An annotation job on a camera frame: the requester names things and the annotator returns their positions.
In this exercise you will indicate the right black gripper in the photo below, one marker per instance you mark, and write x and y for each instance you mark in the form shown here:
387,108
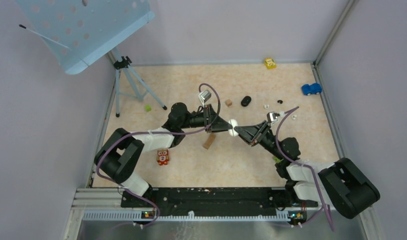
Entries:
253,134

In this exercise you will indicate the yellow toy car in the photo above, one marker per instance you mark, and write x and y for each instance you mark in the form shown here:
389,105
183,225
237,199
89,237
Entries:
269,63

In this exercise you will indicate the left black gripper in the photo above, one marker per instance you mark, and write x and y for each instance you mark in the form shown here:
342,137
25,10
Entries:
219,124

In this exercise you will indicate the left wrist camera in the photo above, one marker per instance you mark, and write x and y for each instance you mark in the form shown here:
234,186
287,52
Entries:
204,96

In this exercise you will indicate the green owl number block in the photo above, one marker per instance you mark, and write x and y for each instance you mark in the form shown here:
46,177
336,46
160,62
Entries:
277,160

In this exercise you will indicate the black oval charging case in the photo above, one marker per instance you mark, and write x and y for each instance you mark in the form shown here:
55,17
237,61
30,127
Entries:
246,101

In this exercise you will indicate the small green cube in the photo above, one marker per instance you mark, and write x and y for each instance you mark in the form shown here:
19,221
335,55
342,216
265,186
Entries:
148,108

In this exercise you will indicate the light blue tripod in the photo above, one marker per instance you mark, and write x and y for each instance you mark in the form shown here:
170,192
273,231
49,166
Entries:
123,65

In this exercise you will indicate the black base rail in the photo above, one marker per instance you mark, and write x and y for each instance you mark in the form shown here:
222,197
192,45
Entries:
214,201

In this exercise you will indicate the white earbud charging case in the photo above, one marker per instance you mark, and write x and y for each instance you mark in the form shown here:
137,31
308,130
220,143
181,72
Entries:
232,132

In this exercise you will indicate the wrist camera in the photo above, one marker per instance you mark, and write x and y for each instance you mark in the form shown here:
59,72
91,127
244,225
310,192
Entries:
273,117
204,96

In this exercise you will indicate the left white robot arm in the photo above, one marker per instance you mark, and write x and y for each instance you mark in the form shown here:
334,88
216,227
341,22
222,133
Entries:
120,153

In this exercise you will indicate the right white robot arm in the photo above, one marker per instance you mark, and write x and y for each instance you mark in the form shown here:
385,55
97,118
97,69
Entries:
341,184

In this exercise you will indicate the blue toy car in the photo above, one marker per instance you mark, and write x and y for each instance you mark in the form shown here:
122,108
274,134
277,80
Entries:
311,89

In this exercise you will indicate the red owl number block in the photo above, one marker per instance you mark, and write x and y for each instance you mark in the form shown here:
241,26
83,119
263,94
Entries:
163,157

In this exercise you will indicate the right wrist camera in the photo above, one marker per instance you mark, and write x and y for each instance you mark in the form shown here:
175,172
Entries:
273,117

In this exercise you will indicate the white slotted cable duct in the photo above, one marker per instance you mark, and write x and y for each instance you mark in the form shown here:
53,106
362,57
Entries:
139,216

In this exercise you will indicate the small wooden cube far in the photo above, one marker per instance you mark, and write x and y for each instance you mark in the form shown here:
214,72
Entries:
228,102

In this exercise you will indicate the wooden arch block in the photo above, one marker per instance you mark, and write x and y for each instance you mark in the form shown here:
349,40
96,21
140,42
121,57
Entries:
210,140

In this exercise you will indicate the light blue perforated stand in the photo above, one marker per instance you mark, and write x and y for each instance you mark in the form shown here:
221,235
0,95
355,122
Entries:
78,33

